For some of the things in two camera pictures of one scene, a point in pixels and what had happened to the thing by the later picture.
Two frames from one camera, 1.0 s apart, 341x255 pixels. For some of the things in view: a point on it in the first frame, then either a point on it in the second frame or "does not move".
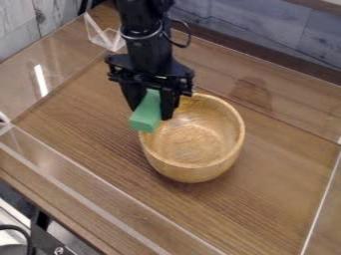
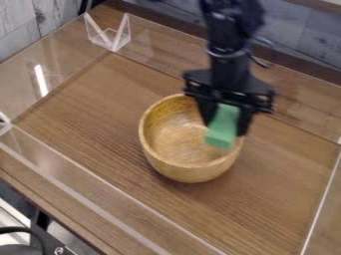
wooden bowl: (195, 143) does not move
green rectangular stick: (147, 114) to (222, 127)
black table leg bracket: (46, 244) does not move
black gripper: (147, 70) to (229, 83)
